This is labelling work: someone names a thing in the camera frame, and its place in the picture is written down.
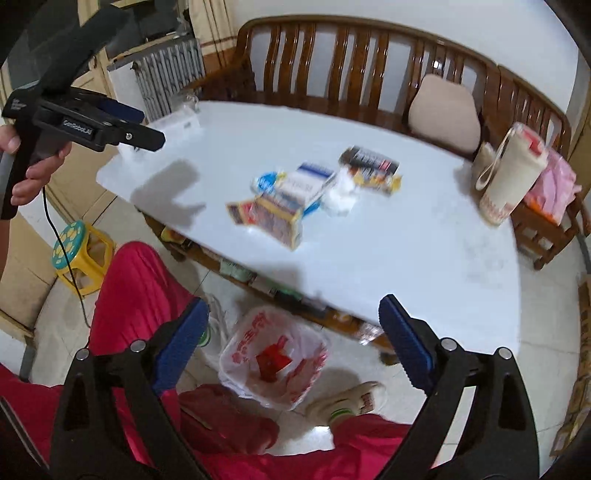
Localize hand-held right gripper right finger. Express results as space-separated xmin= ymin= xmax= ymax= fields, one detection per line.
xmin=376 ymin=294 xmax=541 ymax=480

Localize beige striped curtain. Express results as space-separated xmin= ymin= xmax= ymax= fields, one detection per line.
xmin=196 ymin=0 xmax=252 ymax=79

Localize white blue-striped carton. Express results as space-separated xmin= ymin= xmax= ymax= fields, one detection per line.
xmin=276 ymin=161 xmax=339 ymax=206

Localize yellow stool with teal top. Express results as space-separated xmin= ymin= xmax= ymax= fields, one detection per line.
xmin=51 ymin=220 xmax=116 ymax=296

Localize blue cartoon bear medicine box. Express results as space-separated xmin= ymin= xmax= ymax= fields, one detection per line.
xmin=252 ymin=170 xmax=321 ymax=220

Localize red-print white plastic bag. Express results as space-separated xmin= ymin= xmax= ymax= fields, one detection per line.
xmin=219 ymin=305 xmax=331 ymax=411

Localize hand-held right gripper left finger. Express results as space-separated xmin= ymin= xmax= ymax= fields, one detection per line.
xmin=50 ymin=296 xmax=213 ymax=480

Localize wooden chair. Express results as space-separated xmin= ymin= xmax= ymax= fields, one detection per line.
xmin=187 ymin=16 xmax=498 ymax=158

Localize cream tumbler with strap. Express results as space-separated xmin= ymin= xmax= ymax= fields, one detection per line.
xmin=475 ymin=122 xmax=550 ymax=227

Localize red pants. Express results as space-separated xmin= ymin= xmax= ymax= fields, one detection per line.
xmin=0 ymin=241 xmax=435 ymax=480

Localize grey radiator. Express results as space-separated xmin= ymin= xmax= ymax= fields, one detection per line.
xmin=134 ymin=37 xmax=206 ymax=121

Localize person's left hand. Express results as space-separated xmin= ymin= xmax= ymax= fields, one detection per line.
xmin=0 ymin=124 xmax=73 ymax=206

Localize white tissue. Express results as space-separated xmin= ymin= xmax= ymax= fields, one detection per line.
xmin=323 ymin=171 xmax=362 ymax=217

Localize yellow red snack box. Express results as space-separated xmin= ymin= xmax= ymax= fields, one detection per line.
xmin=226 ymin=193 xmax=306 ymax=251

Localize black cable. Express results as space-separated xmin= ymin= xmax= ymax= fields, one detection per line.
xmin=41 ymin=185 xmax=90 ymax=352

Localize beige cushion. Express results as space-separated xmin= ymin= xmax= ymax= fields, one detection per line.
xmin=409 ymin=74 xmax=484 ymax=155

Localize flat white box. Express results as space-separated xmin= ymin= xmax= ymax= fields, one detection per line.
xmin=148 ymin=108 xmax=204 ymax=139

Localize cream panelled cabinet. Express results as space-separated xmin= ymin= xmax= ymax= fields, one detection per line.
xmin=0 ymin=51 xmax=139 ymax=379

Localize wooden slatted armchair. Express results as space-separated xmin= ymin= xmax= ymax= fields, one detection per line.
xmin=494 ymin=65 xmax=583 ymax=271

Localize dark snack packet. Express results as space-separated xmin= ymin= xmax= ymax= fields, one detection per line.
xmin=339 ymin=145 xmax=403 ymax=195

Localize green striped sock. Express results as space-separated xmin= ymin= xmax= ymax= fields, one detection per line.
xmin=329 ymin=405 xmax=355 ymax=428

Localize pink plastic bag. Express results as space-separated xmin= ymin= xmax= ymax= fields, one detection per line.
xmin=524 ymin=152 xmax=581 ymax=227

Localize wooden table frame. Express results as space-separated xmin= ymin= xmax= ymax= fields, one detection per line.
xmin=143 ymin=210 xmax=402 ymax=366

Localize dark red pouch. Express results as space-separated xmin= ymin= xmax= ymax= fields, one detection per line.
xmin=179 ymin=384 xmax=280 ymax=455

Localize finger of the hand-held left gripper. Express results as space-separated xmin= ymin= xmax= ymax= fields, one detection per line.
xmin=104 ymin=97 xmax=145 ymax=123
xmin=113 ymin=119 xmax=166 ymax=152

